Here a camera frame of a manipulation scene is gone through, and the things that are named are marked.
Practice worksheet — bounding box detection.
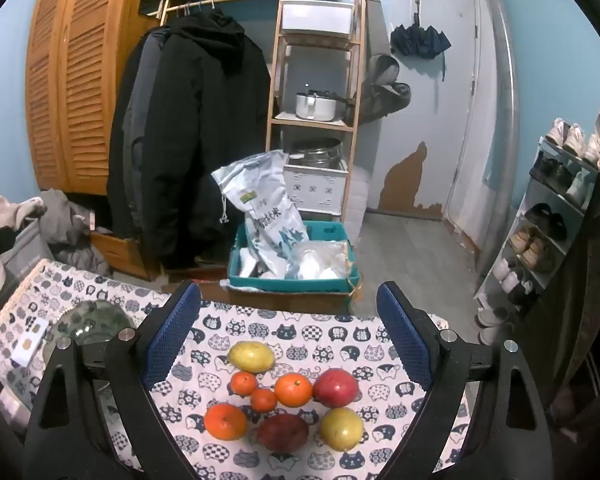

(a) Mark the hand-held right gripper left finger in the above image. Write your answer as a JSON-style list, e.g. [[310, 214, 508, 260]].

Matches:
[[24, 280, 206, 480]]

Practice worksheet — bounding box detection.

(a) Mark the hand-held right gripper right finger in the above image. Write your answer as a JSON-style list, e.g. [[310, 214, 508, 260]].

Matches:
[[375, 280, 556, 480]]

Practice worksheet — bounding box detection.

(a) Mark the scalloped glass bowl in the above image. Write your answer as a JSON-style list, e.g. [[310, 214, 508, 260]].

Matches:
[[45, 300, 141, 361]]

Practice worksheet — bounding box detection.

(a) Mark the bright red apple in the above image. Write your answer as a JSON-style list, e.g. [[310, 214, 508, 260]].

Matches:
[[312, 368, 359, 408]]

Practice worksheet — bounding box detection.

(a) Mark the small mandarin orange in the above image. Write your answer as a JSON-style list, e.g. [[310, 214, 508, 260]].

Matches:
[[250, 387, 279, 414], [229, 371, 258, 397]]

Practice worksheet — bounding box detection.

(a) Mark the large orange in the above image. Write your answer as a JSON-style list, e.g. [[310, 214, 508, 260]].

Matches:
[[203, 403, 249, 441]]

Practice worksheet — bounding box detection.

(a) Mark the medium orange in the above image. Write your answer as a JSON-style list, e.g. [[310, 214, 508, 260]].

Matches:
[[274, 373, 314, 408]]

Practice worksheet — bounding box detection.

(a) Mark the dark red apple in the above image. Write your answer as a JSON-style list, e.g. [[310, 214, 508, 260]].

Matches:
[[256, 413, 310, 452]]

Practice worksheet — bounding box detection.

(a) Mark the beige hoodie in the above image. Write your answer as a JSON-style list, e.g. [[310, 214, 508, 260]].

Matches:
[[0, 192, 48, 323]]

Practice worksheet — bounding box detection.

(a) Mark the grey fabric bag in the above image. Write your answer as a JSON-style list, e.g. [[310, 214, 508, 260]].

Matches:
[[0, 220, 56, 301]]

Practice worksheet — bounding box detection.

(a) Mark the cardboard box red label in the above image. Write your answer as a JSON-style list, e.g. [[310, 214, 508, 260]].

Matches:
[[161, 266, 231, 287]]

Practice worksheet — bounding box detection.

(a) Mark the dark grey jacket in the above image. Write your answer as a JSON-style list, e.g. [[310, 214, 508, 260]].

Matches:
[[42, 189, 112, 276]]

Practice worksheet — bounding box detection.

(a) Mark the cat-print tablecloth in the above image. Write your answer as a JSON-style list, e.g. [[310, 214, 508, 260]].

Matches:
[[0, 259, 481, 480]]

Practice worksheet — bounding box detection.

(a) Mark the white card with yellow chips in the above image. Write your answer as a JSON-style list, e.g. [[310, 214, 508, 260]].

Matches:
[[10, 317, 48, 367]]

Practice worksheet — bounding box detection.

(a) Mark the plain cardboard box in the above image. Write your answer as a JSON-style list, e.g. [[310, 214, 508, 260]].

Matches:
[[195, 280, 361, 316]]

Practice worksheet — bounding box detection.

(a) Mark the clear plastic bag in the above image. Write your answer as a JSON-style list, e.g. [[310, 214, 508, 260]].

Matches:
[[285, 240, 356, 281]]

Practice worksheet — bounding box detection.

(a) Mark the teal plastic basket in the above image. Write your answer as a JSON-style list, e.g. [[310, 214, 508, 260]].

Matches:
[[228, 220, 361, 295]]

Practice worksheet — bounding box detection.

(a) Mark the shoe rack with shoes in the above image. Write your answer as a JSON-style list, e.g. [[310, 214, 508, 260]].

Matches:
[[475, 117, 600, 346]]

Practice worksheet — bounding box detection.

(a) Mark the white rice bag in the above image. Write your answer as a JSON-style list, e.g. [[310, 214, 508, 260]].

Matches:
[[211, 150, 311, 278]]

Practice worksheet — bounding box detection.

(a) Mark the white patterned cabinet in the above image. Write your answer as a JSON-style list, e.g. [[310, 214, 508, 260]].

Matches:
[[284, 162, 349, 217]]

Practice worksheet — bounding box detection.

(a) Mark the wooden louvered wardrobe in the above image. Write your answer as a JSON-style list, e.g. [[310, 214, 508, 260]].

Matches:
[[25, 0, 171, 281]]

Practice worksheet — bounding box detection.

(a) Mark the grey hanging jacket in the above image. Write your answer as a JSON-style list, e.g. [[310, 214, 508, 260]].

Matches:
[[122, 30, 167, 221]]

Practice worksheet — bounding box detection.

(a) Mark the dark brown coat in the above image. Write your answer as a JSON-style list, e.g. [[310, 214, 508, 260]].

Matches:
[[545, 150, 600, 431]]

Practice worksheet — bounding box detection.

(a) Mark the grey shoe rack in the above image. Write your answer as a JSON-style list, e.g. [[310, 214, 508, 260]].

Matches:
[[475, 135, 600, 311]]

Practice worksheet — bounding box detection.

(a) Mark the steel pot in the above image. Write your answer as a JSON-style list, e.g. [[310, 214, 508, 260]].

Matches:
[[287, 137, 343, 168]]

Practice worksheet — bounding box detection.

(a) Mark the black hanging jacket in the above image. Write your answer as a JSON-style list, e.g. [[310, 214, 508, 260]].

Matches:
[[107, 10, 272, 271]]

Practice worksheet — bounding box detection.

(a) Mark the pale blue door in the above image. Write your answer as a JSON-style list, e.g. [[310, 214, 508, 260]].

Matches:
[[377, 0, 481, 221]]

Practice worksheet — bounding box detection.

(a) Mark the wooden shelf rack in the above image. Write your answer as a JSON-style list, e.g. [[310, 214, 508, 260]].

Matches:
[[265, 0, 368, 226]]

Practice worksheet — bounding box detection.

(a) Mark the silver pipe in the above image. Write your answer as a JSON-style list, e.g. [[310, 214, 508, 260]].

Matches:
[[472, 0, 521, 286]]

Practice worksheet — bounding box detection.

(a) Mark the white enamel pot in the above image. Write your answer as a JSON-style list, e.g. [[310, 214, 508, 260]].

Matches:
[[295, 90, 349, 122]]

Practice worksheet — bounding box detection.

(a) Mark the dark blue umbrella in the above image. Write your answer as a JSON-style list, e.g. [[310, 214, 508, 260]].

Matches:
[[390, 22, 452, 61]]

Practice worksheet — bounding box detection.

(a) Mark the white storage box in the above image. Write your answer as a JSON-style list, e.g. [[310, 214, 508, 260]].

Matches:
[[280, 0, 356, 36]]

